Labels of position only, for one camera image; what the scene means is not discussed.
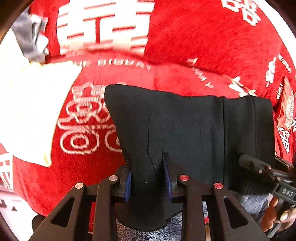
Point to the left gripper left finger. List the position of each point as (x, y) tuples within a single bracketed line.
[(88, 212)]

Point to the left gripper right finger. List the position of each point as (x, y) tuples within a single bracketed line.
[(211, 205)]

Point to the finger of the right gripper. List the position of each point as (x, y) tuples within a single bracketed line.
[(253, 164)]

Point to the black pants with grey waistband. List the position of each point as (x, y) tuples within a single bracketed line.
[(204, 137)]

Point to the person right hand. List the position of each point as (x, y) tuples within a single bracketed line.
[(287, 218)]

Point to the red packet with pattern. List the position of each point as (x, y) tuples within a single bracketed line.
[(285, 114)]

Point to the red quilt with white characters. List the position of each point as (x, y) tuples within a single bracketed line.
[(85, 144)]

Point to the red pillow with white characters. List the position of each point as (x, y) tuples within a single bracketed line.
[(246, 39)]

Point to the white bed sheet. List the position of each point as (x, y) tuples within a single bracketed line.
[(32, 96)]

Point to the grey crumpled cloth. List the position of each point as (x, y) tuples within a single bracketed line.
[(29, 30)]

